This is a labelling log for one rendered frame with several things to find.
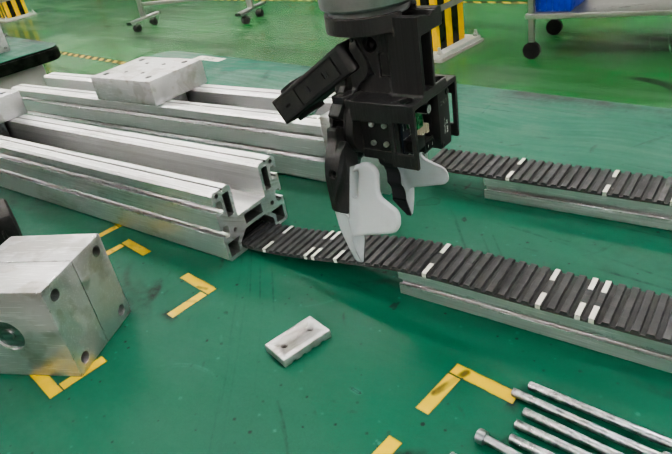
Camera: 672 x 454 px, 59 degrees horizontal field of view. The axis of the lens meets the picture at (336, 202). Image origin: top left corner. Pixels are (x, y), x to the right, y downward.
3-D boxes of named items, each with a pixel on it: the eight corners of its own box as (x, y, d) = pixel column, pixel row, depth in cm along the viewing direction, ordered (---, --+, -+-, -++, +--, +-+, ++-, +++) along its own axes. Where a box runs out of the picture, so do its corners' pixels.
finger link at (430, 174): (451, 224, 56) (428, 155, 50) (397, 213, 60) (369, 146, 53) (464, 200, 58) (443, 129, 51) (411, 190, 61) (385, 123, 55)
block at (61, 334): (142, 296, 63) (111, 219, 58) (82, 377, 53) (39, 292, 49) (61, 296, 65) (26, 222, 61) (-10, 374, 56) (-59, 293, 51)
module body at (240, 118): (372, 152, 85) (364, 95, 81) (331, 184, 78) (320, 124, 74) (69, 109, 131) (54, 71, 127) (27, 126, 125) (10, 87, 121)
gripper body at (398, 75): (417, 180, 46) (401, 21, 40) (328, 165, 50) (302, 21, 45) (461, 140, 51) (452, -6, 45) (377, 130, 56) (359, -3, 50)
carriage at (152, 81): (212, 97, 101) (201, 58, 98) (161, 123, 94) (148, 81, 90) (153, 92, 110) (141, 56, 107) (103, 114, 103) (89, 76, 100)
